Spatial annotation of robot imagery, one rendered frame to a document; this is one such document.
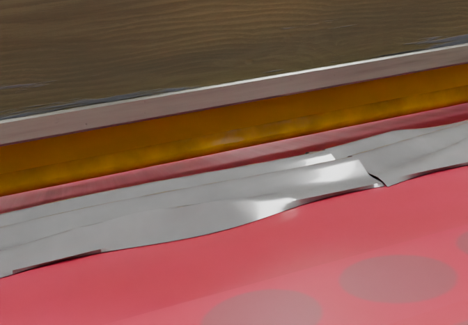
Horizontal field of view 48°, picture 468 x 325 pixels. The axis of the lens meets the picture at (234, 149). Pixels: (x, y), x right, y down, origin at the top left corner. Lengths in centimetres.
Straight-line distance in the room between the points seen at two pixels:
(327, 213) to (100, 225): 7
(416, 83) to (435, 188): 14
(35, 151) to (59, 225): 8
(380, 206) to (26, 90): 16
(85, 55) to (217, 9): 6
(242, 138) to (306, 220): 12
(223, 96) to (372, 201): 10
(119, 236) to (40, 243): 2
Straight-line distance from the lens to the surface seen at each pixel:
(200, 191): 18
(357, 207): 16
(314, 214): 16
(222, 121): 26
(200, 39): 25
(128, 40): 24
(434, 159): 20
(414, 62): 28
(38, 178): 26
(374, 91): 29
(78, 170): 25
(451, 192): 17
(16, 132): 23
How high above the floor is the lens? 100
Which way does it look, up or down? 9 degrees down
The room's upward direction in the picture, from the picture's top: 9 degrees counter-clockwise
